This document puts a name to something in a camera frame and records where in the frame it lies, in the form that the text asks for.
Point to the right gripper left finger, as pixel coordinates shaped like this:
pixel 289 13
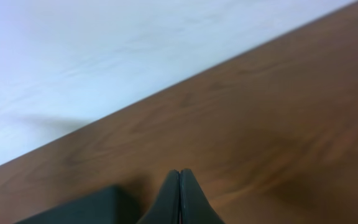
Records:
pixel 166 206

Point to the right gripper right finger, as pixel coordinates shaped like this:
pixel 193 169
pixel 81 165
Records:
pixel 195 208

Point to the dark green gift box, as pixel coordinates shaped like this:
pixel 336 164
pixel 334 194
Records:
pixel 111 205

